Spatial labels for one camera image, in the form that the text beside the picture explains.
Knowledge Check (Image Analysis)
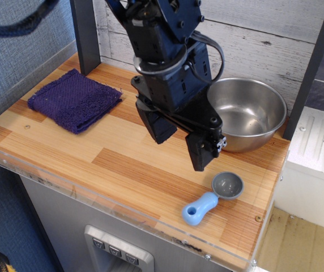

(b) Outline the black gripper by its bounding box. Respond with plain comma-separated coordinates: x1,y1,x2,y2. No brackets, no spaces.
131,42,227,172

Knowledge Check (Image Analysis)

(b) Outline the dark grey left post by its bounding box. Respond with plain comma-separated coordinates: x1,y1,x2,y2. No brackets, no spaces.
70,0,101,75

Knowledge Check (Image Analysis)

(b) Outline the purple towel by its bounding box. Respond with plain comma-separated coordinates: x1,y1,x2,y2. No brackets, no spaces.
27,69,122,134

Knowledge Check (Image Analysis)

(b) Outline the black braided cable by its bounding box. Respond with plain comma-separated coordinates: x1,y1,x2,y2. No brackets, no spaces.
0,0,59,37

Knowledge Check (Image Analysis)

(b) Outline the grey button control panel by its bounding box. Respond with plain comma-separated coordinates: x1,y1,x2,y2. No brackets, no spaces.
84,225,155,271

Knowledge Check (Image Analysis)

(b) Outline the dark grey right post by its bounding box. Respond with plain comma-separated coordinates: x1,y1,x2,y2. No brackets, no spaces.
283,20,324,141

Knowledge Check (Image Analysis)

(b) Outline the clear acrylic table edge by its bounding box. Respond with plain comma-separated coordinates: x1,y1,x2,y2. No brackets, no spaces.
0,151,258,271

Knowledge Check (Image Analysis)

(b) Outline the white ridged side cabinet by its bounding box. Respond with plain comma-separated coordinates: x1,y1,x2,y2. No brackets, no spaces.
274,107,324,227

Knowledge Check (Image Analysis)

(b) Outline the stainless steel bowl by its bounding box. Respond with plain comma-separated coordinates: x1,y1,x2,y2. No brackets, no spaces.
207,78,287,153

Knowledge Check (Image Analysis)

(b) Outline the dark grey post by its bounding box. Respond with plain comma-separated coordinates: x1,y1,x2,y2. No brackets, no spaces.
70,0,101,75
283,20,324,141

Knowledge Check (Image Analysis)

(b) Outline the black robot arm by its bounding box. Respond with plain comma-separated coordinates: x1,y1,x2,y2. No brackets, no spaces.
108,1,226,171

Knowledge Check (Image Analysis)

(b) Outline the blue handled grey spoon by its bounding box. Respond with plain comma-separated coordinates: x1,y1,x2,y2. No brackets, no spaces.
181,172,244,226

